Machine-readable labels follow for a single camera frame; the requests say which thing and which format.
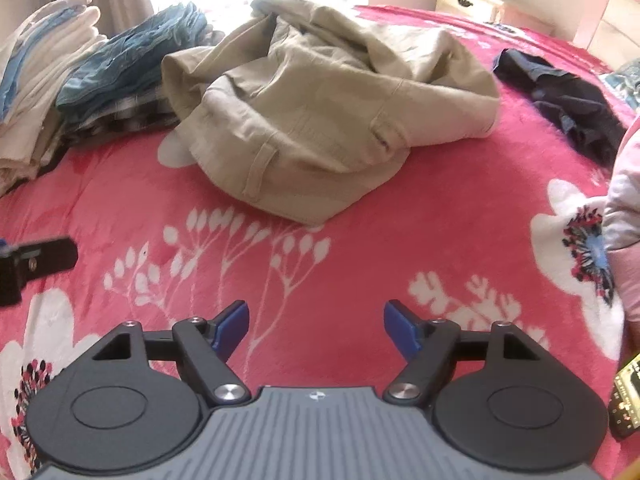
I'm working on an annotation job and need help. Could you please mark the red floral blanket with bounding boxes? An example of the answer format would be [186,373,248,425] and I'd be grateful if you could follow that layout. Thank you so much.
[0,4,640,480]

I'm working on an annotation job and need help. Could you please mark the teal patterned pillow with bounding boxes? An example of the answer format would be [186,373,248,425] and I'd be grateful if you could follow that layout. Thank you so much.
[600,57,640,108]

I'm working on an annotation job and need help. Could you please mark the stack of light folded clothes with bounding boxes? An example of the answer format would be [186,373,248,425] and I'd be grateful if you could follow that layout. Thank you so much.
[0,0,108,196]

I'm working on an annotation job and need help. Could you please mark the stack of denim plaid clothes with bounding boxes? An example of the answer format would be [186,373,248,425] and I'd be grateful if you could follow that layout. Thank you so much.
[55,1,226,146]

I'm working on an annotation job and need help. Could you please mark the black yellow device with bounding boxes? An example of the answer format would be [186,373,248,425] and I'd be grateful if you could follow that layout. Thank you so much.
[606,352,640,442]

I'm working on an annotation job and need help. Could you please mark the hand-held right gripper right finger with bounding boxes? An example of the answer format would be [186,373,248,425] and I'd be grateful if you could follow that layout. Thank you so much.
[382,300,544,407]

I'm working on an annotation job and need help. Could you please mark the beige pants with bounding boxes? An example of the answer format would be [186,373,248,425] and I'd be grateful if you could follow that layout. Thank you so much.
[159,0,502,226]

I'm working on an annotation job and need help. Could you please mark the pink headboard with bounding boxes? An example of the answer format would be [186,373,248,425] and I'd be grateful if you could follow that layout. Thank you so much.
[572,0,640,68]

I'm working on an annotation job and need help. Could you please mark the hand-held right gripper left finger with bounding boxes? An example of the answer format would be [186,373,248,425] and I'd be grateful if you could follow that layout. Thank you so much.
[92,301,252,407]

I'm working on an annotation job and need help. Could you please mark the dark navy garment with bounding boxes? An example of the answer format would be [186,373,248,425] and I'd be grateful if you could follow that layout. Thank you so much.
[492,49,632,168]

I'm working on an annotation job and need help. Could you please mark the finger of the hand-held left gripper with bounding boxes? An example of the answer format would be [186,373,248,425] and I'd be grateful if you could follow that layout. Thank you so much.
[0,236,79,307]

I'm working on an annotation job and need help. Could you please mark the person's pink clothing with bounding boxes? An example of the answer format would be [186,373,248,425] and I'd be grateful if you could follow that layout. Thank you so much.
[602,117,640,346]

